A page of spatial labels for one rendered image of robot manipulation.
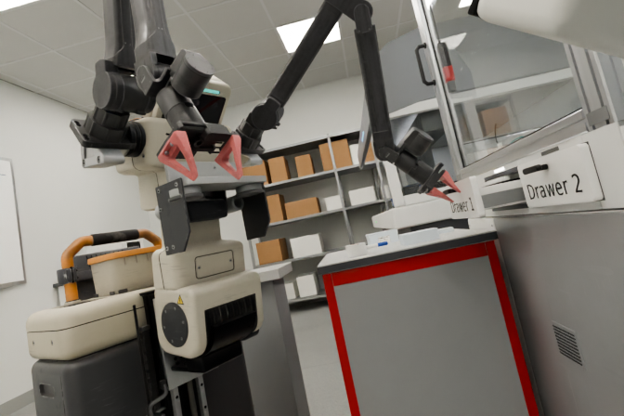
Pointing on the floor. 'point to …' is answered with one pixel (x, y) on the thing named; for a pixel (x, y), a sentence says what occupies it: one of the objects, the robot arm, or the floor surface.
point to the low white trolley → (427, 330)
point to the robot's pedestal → (275, 352)
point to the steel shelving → (308, 182)
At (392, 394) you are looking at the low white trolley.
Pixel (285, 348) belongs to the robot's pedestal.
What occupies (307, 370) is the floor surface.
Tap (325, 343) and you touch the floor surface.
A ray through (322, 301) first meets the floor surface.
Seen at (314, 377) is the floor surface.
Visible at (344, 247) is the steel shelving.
